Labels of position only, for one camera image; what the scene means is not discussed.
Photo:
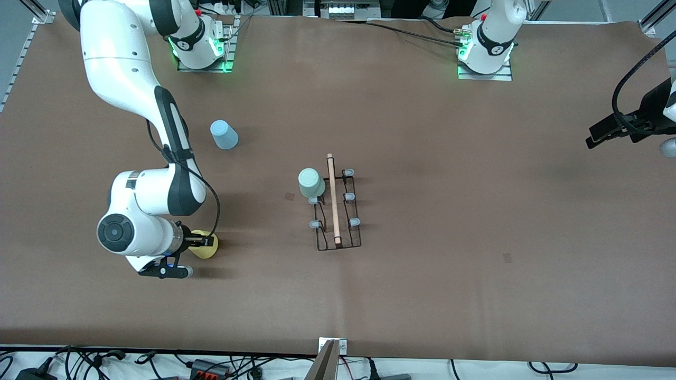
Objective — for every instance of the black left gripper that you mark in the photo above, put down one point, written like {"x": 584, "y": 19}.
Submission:
{"x": 650, "y": 108}

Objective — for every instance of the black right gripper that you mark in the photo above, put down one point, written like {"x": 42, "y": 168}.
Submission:
{"x": 188, "y": 240}

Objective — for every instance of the yellow plastic cup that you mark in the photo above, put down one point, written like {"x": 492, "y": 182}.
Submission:
{"x": 208, "y": 252}

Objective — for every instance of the pale green plastic cup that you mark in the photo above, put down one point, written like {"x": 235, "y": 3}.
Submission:
{"x": 311, "y": 183}

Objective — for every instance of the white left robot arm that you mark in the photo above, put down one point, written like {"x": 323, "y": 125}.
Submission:
{"x": 496, "y": 31}

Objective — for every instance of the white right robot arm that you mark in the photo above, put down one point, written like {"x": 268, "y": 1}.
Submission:
{"x": 116, "y": 63}

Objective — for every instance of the light blue plastic cup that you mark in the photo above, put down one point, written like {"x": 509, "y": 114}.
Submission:
{"x": 224, "y": 135}

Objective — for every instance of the black box with orange clips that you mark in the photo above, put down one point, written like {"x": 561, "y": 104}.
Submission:
{"x": 208, "y": 368}

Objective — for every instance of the grey wedge shaped bar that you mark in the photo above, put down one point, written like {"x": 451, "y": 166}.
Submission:
{"x": 323, "y": 364}

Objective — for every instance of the black power adapter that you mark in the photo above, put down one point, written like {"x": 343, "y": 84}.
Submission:
{"x": 34, "y": 374}

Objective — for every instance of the white power strip with plugs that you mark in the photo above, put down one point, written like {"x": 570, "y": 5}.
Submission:
{"x": 224, "y": 6}

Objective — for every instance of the white socket block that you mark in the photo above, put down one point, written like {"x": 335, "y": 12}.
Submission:
{"x": 340, "y": 10}

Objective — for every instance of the left arm aluminium base plate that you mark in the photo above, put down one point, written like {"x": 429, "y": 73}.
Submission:
{"x": 486, "y": 76}

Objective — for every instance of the small metal table bracket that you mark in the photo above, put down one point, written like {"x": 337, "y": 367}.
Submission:
{"x": 323, "y": 344}

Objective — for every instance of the right arm aluminium base plate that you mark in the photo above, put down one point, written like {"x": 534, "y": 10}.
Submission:
{"x": 228, "y": 47}

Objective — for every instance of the dark aluminium frame post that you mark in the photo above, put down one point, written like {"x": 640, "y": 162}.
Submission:
{"x": 285, "y": 6}

